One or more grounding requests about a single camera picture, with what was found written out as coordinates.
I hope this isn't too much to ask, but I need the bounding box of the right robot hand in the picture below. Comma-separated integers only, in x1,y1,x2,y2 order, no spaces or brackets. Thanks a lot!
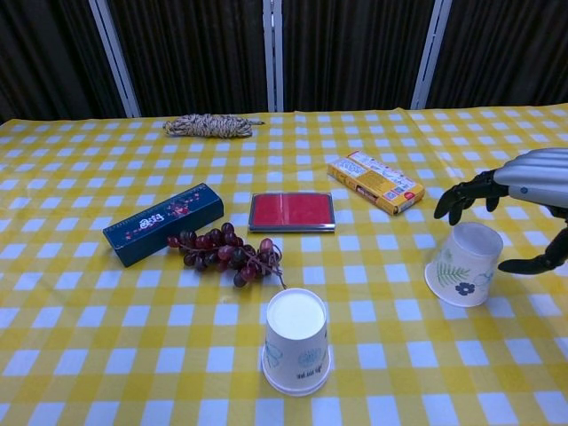
433,147,568,275

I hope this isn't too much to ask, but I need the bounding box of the white cup blue flower print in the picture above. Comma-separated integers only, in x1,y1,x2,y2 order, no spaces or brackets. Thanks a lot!
263,288,332,396

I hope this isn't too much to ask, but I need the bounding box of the white cup fern flower print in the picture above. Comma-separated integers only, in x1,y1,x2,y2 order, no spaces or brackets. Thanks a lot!
424,221,505,308

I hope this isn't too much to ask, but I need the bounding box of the yellow printed carton box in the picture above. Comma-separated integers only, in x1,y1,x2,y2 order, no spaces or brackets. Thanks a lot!
327,150,426,217

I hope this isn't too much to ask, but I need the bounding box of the red ink pad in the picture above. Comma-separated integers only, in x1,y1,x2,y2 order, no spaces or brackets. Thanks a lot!
248,191,336,234

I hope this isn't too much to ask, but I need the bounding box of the red grape bunch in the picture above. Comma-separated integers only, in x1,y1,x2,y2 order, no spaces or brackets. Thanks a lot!
167,222,288,290

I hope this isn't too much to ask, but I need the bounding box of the dark blue floral box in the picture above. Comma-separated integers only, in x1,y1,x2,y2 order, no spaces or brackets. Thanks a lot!
102,182,225,268

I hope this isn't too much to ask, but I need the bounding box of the yellow white checked tablecloth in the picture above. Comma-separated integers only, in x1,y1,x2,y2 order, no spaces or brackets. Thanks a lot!
0,104,568,426

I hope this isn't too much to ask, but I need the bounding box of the white screen frame post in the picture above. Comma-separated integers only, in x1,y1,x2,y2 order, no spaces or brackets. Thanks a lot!
262,0,286,114
409,0,454,111
88,0,142,119

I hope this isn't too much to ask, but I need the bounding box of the yellow black rope bundle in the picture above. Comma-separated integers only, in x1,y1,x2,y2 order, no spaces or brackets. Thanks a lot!
162,113,266,140

